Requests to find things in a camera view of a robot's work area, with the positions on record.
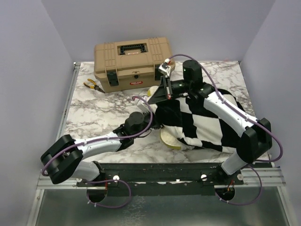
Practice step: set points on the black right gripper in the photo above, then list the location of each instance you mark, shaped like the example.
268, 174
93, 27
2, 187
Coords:
164, 92

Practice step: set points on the white pillow yellow edge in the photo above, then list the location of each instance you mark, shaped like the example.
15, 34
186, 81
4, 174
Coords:
166, 138

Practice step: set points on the aluminium left side rail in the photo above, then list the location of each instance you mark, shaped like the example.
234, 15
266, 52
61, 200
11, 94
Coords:
68, 100

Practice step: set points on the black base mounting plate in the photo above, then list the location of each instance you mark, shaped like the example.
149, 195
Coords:
143, 179

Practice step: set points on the aluminium front rail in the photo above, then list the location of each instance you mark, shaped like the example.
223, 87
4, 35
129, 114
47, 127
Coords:
266, 177

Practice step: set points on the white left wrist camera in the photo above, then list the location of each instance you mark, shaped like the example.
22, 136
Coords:
143, 107

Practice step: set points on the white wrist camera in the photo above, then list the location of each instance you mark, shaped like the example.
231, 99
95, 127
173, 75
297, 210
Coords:
165, 68
143, 107

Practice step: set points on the black white checkered pillowcase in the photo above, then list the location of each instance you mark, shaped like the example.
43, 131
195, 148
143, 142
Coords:
194, 126

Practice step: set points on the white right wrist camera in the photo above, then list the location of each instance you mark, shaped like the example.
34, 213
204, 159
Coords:
165, 68

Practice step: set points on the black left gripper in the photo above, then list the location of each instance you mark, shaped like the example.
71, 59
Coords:
148, 114

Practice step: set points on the yellow handled pliers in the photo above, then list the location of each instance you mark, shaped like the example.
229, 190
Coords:
93, 85

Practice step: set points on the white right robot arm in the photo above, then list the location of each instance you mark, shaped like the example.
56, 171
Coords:
255, 134

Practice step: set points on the tan plastic toolbox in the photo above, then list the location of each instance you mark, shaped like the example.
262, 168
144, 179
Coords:
130, 64

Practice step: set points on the aluminium rail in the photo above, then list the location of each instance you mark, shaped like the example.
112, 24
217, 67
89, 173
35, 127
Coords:
68, 100
266, 177

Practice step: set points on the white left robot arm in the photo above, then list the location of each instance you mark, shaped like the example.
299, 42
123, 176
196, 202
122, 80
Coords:
65, 159

